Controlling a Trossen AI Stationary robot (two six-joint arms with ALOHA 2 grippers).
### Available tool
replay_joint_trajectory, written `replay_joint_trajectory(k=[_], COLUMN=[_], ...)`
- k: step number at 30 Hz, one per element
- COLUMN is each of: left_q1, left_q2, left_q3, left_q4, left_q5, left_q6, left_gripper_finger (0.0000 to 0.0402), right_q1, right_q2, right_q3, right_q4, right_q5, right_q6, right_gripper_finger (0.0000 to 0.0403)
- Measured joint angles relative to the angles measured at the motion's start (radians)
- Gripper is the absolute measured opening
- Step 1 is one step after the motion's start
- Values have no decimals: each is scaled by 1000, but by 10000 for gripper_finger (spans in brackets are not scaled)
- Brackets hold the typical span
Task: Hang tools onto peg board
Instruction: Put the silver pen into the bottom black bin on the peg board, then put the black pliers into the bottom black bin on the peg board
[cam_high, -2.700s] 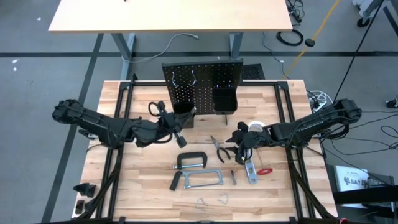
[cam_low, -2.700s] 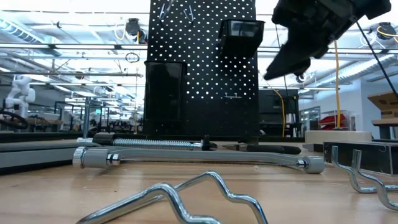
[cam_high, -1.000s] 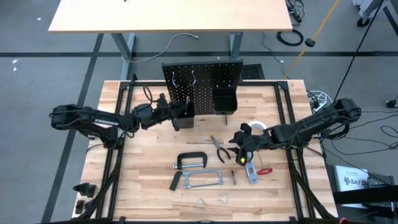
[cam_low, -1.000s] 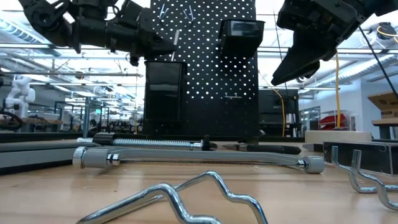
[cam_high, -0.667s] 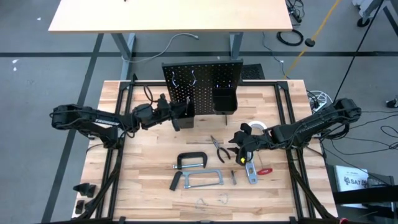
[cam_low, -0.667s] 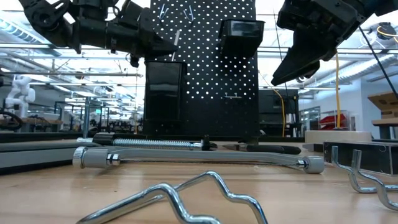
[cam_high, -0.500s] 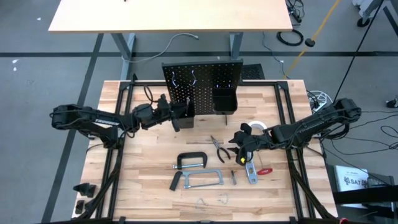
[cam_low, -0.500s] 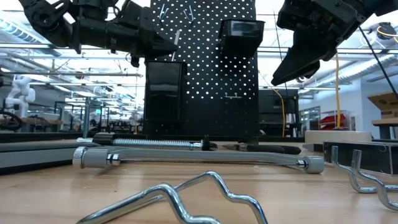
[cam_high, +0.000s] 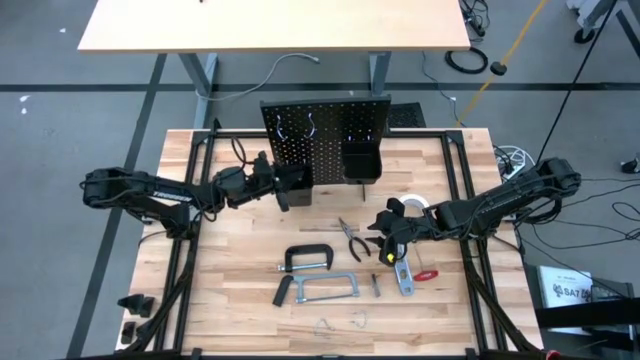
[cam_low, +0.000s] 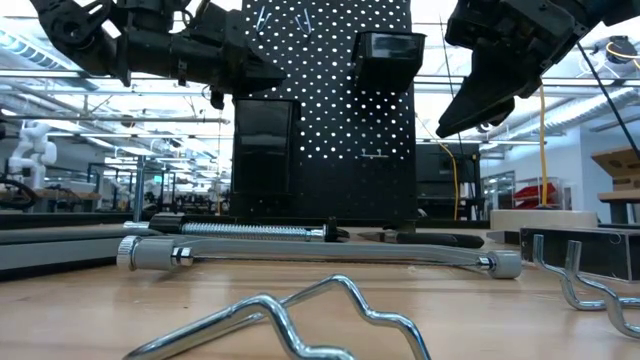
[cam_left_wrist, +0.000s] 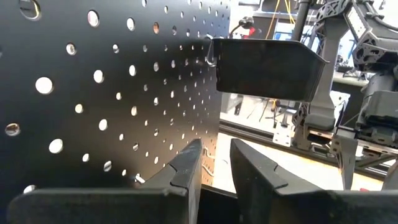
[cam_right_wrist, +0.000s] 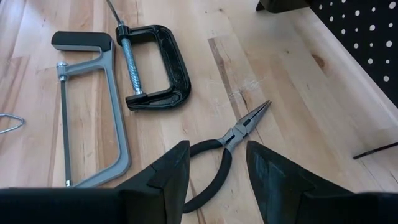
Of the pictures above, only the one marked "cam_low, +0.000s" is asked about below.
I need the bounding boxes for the black diagonal hanging cable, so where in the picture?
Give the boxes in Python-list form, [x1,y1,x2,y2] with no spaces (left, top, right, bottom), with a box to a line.
[577,42,640,161]

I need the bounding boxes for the thin black hanging cable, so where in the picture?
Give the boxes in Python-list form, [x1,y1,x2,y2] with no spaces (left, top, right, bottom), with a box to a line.
[438,14,467,156]

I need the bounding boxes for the black background cabinet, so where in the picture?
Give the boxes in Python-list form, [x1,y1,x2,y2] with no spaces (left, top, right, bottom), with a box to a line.
[415,143,484,221]

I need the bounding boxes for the black-handled knife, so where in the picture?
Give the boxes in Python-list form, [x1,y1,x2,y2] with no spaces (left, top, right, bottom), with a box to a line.
[357,229,485,250]

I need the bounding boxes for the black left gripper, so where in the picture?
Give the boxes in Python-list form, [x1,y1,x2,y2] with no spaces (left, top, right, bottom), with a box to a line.
[119,0,289,111]

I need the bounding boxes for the thin yellow curved cable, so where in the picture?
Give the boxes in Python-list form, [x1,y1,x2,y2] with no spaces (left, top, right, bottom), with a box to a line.
[438,142,461,221]

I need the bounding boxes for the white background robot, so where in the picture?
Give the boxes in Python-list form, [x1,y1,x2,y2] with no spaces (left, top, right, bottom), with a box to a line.
[7,119,59,190]

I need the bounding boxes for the black C-clamp silver screw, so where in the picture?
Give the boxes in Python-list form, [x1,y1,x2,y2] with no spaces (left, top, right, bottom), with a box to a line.
[122,154,351,245]

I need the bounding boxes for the brown cardboard box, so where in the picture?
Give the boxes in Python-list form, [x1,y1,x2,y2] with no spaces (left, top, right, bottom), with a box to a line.
[591,146,640,192]

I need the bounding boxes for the curved metal peg hook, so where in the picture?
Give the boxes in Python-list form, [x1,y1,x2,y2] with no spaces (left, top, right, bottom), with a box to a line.
[294,8,315,36]
[254,5,274,34]

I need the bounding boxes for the small black pegboard bin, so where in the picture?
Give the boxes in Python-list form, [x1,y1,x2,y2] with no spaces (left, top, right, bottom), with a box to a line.
[351,30,427,94]

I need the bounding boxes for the beige masking tape roll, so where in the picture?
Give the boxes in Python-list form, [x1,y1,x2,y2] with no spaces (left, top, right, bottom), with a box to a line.
[489,209,599,232]

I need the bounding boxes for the red storage bins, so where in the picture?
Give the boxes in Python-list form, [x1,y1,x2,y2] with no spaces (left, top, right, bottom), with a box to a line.
[513,182,560,210]

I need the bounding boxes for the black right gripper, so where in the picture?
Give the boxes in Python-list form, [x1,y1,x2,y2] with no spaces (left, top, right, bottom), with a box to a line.
[435,0,601,139]

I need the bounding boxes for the black coiled bench cable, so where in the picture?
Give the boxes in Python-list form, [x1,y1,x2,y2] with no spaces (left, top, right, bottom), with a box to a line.
[0,175,41,210]

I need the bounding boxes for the black metal pegboard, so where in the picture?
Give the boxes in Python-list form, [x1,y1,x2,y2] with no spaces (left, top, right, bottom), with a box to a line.
[229,0,419,234]

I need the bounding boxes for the black ceiling cable reel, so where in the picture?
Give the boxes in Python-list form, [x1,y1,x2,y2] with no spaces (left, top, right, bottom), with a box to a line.
[594,34,640,69]

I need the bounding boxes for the thick yellow hanging cable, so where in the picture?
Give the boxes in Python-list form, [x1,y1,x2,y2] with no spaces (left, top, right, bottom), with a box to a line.
[533,82,550,207]

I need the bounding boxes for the tall black pegboard bin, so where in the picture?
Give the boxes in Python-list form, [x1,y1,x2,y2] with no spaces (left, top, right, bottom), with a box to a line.
[232,97,303,196]

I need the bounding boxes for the chrome zigzag peg hook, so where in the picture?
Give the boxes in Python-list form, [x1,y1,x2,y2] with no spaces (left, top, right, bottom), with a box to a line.
[122,273,432,360]
[564,239,640,341]
[531,234,640,312]

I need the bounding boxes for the grey hacksaw black handle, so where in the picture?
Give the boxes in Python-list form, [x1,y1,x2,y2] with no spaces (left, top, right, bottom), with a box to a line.
[115,234,524,280]

